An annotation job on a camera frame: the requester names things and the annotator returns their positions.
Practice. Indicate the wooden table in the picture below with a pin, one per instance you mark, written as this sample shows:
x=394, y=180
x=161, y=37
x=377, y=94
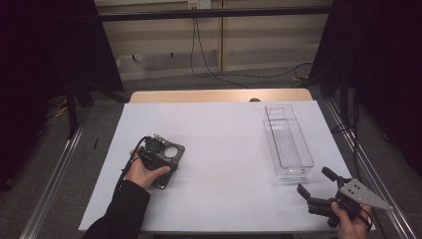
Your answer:
x=199, y=96

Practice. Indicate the black horizontal bar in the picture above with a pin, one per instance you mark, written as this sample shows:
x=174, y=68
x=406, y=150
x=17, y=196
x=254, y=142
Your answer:
x=215, y=14

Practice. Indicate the black curtain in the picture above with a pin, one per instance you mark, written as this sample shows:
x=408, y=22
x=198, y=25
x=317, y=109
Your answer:
x=381, y=66
x=49, y=49

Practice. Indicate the white table cover board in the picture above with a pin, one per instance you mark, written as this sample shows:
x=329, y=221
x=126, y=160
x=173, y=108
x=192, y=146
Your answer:
x=225, y=195

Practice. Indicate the person's right hand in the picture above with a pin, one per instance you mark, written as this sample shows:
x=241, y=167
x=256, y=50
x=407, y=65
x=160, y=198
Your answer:
x=353, y=230

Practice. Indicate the person's left hand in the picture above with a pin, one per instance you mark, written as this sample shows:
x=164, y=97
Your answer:
x=142, y=177

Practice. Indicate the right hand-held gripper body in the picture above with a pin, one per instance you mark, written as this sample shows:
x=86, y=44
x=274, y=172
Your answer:
x=356, y=194

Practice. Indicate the dark patterned phone case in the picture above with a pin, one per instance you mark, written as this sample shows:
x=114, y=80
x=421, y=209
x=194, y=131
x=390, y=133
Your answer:
x=179, y=159

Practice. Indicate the metal floor rail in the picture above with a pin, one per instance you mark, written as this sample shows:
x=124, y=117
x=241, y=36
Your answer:
x=56, y=179
x=368, y=159

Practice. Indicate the white wall outlet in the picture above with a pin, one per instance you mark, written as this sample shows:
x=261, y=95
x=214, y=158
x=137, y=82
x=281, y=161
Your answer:
x=199, y=4

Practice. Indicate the small black floor object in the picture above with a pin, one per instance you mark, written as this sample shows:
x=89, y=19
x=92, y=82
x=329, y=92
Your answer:
x=96, y=143

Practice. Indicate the black metal stand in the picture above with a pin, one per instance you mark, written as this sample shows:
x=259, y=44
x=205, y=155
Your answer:
x=72, y=113
x=345, y=99

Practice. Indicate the clear plastic box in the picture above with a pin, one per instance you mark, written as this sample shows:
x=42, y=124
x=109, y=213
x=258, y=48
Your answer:
x=288, y=146

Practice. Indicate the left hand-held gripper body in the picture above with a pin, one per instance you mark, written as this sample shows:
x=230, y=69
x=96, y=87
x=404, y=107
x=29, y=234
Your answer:
x=154, y=154

